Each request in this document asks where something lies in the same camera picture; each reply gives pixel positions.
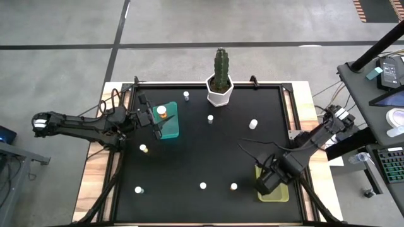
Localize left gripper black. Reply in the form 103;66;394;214
135;93;176;141

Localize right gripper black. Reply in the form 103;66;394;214
254;153;284;195

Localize teal plastic bin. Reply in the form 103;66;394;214
152;101;180;140

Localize yellow-green plastic bin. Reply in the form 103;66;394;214
256;163;290;203

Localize white plant pot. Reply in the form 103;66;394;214
205;74;235;108

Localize green cactus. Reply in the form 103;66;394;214
213;47;230;91

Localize clear plastic water bottle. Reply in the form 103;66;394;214
348;151;372;165

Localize grey side desk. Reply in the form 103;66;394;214
336;53;404;218

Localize black backlit keyboard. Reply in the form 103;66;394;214
377;147;404;184

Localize white tape roll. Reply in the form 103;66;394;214
385;107;404;129

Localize black tablet screen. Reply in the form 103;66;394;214
368;84;404;108

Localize grey metal cart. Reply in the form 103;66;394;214
0;141;51;218

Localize small teal box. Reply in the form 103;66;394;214
365;66;384;81

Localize blue-lit black device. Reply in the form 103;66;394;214
0;125;18;145

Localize black power adapter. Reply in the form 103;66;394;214
376;55;403;91

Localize black round pole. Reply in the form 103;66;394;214
350;20;404;73

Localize black mat striped edges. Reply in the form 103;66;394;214
352;0;404;23

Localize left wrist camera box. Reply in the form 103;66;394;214
138;110;154;127

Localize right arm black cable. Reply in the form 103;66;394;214
237;137;287;162

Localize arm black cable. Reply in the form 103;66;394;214
237;137;287;162
97;87;140;116

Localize black aluminium rig frame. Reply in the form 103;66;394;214
72;75;343;227

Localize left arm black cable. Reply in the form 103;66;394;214
97;87;140;116

